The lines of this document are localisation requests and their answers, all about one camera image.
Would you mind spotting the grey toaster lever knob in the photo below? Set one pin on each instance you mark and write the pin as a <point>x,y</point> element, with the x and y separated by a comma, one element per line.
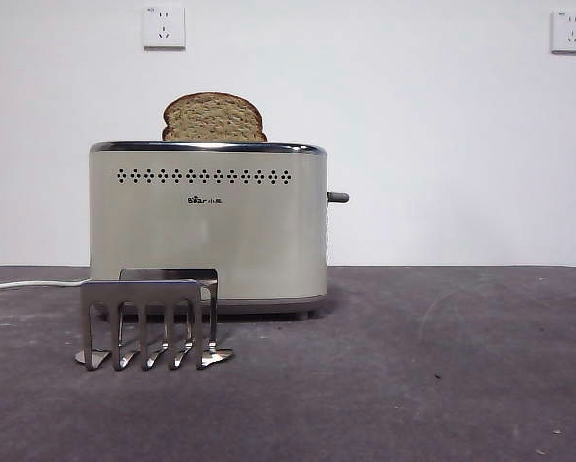
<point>339,197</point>

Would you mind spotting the brown wholemeal bread slice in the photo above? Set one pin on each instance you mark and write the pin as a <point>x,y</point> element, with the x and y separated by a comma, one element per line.
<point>213,118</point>

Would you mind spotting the cream steel two-slot toaster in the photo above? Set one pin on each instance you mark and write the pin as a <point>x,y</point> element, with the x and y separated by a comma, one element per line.
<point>220,231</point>

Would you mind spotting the steel toast rack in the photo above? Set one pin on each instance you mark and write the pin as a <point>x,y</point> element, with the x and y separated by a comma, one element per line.
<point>138,290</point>

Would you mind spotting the white wall socket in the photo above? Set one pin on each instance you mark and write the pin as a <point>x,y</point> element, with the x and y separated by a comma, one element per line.
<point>571,32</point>
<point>164,28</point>

